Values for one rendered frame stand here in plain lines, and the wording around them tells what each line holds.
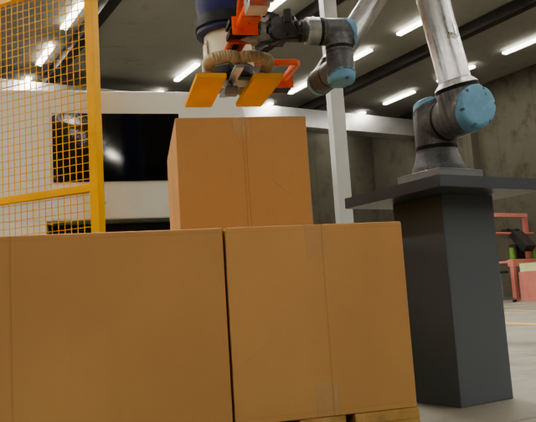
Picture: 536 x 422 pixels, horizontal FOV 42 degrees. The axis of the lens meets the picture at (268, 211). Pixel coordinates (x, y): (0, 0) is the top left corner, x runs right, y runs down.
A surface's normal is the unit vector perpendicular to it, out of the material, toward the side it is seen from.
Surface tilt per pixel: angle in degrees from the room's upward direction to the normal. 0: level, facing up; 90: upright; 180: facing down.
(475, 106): 96
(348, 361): 90
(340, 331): 90
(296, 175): 90
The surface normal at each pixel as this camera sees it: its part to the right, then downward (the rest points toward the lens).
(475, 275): 0.51, -0.15
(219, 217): 0.18, -0.14
